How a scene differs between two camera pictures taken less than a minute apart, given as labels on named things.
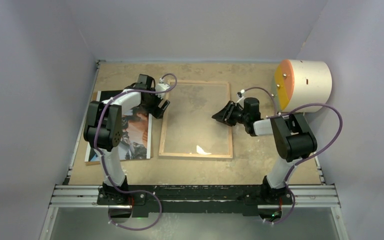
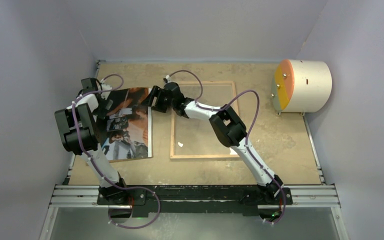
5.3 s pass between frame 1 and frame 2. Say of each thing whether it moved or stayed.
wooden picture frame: moved
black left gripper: moved
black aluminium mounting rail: stayed
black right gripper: moved
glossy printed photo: stayed
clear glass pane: moved
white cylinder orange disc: stayed
